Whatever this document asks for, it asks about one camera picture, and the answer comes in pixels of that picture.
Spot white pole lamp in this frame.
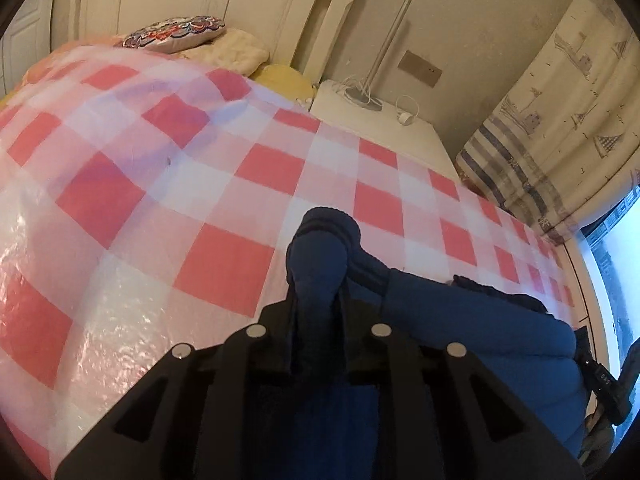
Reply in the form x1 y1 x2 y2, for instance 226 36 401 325
344 0 414 109

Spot camouflage pants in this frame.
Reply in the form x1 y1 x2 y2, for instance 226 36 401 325
577 407 617 468

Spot sailboat print curtain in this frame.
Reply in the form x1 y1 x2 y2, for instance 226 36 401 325
456 0 640 247

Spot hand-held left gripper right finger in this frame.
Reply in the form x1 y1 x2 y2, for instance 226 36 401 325
340 290 587 480

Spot navy blue puffer jacket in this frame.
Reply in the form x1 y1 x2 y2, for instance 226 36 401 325
285 206 591 480

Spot white charger with cable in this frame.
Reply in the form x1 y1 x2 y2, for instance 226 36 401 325
394 94 422 127

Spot pink floral bedding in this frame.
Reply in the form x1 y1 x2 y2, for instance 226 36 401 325
20 37 121 86

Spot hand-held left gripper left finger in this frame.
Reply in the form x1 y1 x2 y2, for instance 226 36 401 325
55 300 297 480

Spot white windowsill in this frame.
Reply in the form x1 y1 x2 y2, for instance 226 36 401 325
550 240 626 356

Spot cream pillow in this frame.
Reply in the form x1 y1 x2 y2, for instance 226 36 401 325
177 29 271 78

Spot pink checkered plastic sheet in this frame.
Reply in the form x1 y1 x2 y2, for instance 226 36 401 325
0 42 576 466

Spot dark framed window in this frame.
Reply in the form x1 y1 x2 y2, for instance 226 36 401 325
580 195 640 361

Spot patterned embroidered pillow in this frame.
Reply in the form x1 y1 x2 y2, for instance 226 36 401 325
120 15 227 55

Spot yellow pillow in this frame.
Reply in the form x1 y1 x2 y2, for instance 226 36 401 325
250 64 317 106

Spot white nightstand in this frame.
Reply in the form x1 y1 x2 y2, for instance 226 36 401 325
309 79 463 181

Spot white wardrobe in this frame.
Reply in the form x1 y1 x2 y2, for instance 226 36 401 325
0 0 58 96

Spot wall socket panel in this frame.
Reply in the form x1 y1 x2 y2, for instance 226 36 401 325
397 50 444 89

